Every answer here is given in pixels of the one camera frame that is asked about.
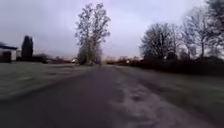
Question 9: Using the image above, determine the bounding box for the group of bare trees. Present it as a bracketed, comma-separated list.
[138, 0, 224, 62]

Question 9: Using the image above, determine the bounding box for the dark conifer tree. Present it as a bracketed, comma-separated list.
[20, 35, 35, 62]

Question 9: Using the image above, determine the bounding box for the white building with dark roof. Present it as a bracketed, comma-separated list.
[0, 42, 19, 64]

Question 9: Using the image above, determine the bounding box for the dark hedge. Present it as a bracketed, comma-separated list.
[106, 54, 224, 76]

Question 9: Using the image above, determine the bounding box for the grey asphalt road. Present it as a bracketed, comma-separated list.
[0, 64, 221, 128]

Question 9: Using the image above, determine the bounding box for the frosty grass verge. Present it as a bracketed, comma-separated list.
[0, 61, 98, 101]
[114, 65, 224, 128]

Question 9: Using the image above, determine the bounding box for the tall bare tree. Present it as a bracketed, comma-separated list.
[74, 2, 112, 66]

